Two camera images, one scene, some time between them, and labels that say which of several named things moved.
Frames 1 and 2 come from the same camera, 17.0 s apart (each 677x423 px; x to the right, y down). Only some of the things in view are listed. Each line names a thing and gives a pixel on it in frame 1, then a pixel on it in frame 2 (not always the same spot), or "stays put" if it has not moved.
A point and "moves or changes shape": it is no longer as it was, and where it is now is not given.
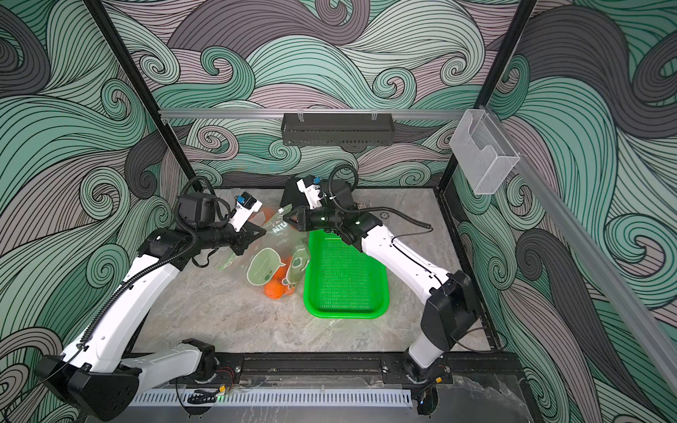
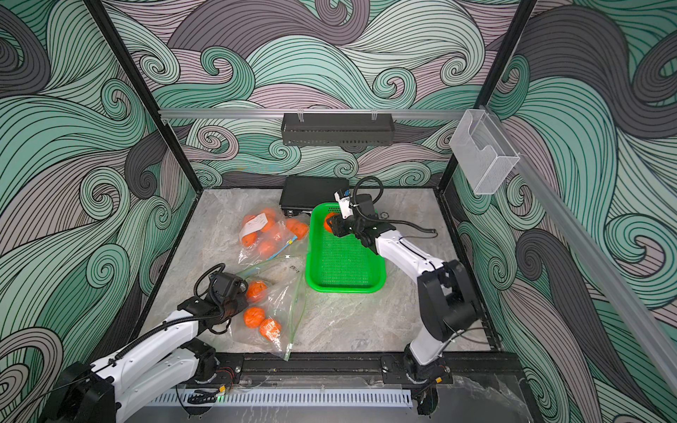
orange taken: (275, 289) moves or changes shape
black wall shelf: (338, 129) stays put
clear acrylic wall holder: (483, 154) stays put
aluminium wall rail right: (593, 259) stays put
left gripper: (242, 240) to (241, 300)
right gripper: (310, 219) to (335, 226)
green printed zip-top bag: (274, 265) to (270, 322)
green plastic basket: (342, 282) moves or changes shape
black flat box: (336, 194) stays put
